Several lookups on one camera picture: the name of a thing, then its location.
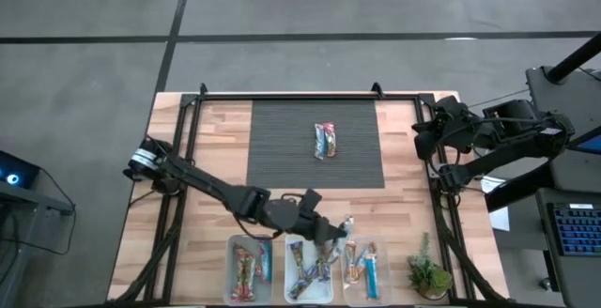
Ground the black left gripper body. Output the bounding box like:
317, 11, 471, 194
265, 188, 332, 248

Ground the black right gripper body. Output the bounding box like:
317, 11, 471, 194
411, 95, 475, 162

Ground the purple-label Chewy granola bar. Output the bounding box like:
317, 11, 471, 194
315, 245, 332, 282

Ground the blue-label Chewy granola bar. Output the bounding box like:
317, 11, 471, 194
288, 240, 306, 276

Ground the blue and silver granola bar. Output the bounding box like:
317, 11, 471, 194
259, 240, 274, 271

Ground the blue-ended green granola bar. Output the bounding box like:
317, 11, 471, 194
287, 268, 325, 300

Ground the bright blue wrapper granola bar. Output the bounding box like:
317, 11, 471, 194
364, 256, 381, 300
313, 123, 328, 161

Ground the red-ended granola bar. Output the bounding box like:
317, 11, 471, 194
231, 244, 254, 303

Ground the translucent plastic storage bin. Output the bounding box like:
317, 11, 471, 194
284, 230, 335, 304
340, 233, 392, 307
223, 232, 275, 305

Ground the gray woven placemat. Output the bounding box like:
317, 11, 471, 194
246, 100, 386, 190

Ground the artificial pale green sprig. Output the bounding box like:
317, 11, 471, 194
419, 231, 434, 258

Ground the artificial green succulent plant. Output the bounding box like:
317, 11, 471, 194
406, 253, 455, 300

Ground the white paper sheet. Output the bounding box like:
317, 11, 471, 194
481, 176, 512, 233

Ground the black equipment cart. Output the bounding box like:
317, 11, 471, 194
485, 66, 601, 308

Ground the black slanted pole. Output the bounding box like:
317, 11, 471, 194
547, 32, 601, 85

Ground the blue-screen monitor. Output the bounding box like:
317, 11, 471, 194
570, 127, 601, 156

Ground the backlit black keyboard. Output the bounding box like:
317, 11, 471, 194
551, 202, 601, 258

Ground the gray side desk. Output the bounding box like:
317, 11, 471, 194
0, 180, 76, 308

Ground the black computer with blue light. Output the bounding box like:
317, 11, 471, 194
0, 149, 42, 191

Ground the thin gray floor cable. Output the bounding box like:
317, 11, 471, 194
469, 88, 531, 109

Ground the black aluminium table frame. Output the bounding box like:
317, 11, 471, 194
106, 89, 517, 308

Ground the black diagonal frame strut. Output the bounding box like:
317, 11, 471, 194
436, 223, 507, 304
110, 218, 182, 305

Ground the black desk cable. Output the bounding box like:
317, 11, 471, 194
0, 166, 79, 257

